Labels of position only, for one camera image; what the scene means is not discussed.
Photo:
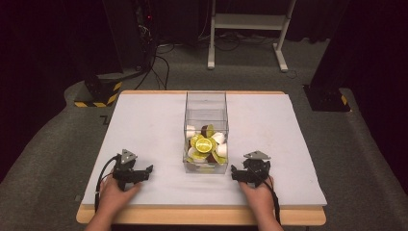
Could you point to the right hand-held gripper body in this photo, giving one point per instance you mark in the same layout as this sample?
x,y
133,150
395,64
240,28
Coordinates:
x,y
256,168

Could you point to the black equipment column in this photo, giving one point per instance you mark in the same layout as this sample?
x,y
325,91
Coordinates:
x,y
128,32

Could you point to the dark curtain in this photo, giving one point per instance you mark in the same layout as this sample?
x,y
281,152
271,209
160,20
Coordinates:
x,y
369,38

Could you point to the person's left hand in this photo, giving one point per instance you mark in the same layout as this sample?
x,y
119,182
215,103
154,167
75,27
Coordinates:
x,y
114,195

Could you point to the white metal stand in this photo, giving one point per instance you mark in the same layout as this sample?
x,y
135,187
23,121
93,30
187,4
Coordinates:
x,y
250,21

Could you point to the clear plastic box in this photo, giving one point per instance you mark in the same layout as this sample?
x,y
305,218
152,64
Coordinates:
x,y
206,106

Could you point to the wooden table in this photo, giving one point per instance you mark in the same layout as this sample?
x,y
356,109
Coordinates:
x,y
205,215

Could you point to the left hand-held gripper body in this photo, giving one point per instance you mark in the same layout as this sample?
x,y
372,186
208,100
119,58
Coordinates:
x,y
126,174

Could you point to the black yellow striped stand base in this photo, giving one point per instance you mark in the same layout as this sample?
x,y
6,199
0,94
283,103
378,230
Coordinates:
x,y
101,93

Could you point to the person's right hand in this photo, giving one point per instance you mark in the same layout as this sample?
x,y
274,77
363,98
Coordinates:
x,y
258,199

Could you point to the light grey table mat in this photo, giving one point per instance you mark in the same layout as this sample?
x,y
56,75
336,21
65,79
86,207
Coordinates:
x,y
147,128

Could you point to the white round fruit piece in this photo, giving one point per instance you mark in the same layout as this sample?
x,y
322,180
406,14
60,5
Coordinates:
x,y
222,149
191,152
218,137

